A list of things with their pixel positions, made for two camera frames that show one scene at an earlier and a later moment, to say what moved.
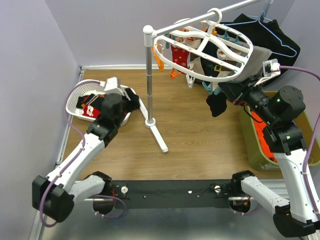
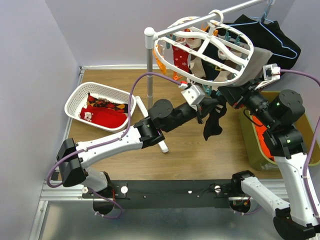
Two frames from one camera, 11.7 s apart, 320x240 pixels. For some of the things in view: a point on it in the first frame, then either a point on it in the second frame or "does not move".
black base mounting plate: [171, 194] does not move
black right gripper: [232, 89] does not move
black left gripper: [134, 104] -> [203, 109]
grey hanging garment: [255, 67] does not move
